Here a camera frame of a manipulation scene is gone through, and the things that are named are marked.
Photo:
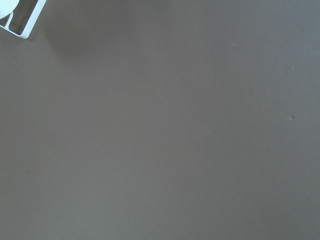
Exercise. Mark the white wire rack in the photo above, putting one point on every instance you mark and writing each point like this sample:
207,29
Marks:
22,20

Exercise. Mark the white cup in rack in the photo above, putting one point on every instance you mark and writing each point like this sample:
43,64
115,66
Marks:
7,7

